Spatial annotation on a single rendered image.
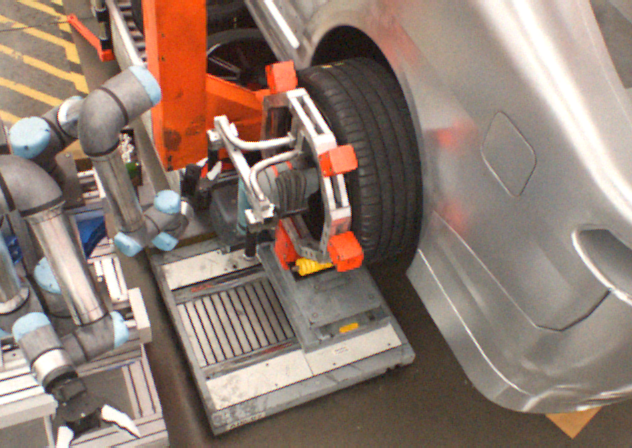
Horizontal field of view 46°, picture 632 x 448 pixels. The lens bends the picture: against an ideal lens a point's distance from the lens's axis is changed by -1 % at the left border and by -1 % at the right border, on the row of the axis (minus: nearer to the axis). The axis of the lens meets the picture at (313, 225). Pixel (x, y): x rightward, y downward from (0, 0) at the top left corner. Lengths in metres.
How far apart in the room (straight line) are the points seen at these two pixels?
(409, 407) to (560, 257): 1.43
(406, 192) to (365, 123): 0.24
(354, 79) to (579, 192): 0.91
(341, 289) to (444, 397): 0.59
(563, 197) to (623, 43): 1.45
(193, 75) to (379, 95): 0.66
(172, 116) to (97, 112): 0.75
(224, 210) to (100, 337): 1.25
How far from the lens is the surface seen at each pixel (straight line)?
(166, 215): 2.15
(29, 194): 1.61
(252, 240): 2.20
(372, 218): 2.14
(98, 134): 1.89
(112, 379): 2.70
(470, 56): 1.76
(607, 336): 1.73
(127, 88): 1.92
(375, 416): 2.91
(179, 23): 2.36
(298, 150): 2.21
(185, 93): 2.55
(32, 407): 2.12
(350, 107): 2.14
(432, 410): 2.97
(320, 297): 2.85
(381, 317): 2.94
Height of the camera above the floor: 2.62
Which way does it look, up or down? 52 degrees down
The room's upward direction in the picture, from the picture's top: 10 degrees clockwise
